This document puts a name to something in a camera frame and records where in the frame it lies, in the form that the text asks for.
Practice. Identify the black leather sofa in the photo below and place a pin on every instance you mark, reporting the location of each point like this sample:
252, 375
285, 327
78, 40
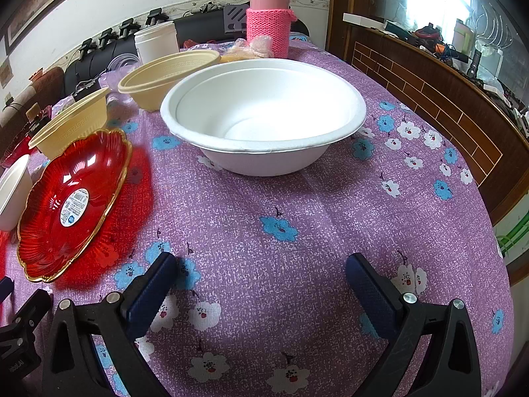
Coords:
206, 27

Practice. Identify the small white paper bowl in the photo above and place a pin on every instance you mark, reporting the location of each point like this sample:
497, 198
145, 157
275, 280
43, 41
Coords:
15, 186

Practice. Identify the wooden cabinet counter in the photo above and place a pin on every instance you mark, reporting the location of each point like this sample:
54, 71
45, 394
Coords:
492, 146

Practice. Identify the black clamp on sofa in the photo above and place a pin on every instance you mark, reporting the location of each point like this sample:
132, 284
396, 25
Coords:
128, 27
156, 16
86, 47
106, 37

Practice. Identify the large white paper bowl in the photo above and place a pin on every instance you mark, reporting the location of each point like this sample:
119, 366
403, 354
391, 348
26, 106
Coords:
263, 117

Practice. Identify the plastic bag of snacks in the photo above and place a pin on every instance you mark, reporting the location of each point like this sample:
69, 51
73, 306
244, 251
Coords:
258, 48

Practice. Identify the brown armchair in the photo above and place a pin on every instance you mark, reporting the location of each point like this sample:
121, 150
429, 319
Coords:
47, 90

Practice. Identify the beige plastic bowl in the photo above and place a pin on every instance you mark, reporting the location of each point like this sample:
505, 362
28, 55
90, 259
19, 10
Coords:
78, 121
148, 84

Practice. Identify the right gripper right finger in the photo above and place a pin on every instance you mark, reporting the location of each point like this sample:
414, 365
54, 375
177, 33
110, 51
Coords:
450, 366

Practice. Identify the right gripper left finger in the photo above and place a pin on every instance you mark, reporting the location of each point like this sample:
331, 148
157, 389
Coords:
72, 366

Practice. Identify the red gold-rimmed labelled plate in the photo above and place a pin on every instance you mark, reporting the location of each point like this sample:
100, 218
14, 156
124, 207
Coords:
68, 205

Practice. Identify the purple floral tablecloth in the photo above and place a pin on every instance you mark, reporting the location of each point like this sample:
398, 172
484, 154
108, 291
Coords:
261, 306

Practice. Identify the white plastic jar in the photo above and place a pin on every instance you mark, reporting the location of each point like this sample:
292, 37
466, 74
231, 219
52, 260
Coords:
156, 41

